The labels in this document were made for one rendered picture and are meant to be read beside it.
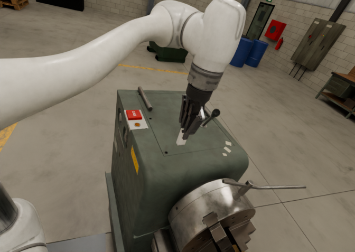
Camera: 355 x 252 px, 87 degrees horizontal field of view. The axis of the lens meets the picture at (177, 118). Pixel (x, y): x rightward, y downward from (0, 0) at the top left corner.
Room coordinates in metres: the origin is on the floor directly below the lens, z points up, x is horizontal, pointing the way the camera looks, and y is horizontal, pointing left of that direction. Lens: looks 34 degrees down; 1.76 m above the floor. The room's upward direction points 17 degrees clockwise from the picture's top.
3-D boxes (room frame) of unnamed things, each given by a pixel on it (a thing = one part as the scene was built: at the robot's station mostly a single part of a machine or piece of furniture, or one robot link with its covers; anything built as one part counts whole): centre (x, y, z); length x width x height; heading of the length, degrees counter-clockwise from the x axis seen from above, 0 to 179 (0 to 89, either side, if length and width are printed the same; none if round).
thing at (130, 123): (0.64, 0.17, 1.23); 0.13 x 0.08 x 0.06; 33
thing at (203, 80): (0.50, -0.04, 1.58); 0.09 x 0.09 x 0.06
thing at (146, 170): (0.73, -0.01, 1.06); 0.59 x 0.48 x 0.39; 33
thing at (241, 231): (0.39, -0.36, 1.09); 0.12 x 0.11 x 0.05; 124
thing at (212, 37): (0.51, -0.03, 1.69); 0.13 x 0.11 x 0.16; 51
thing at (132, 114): (0.66, 0.19, 1.26); 0.06 x 0.06 x 0.02; 33
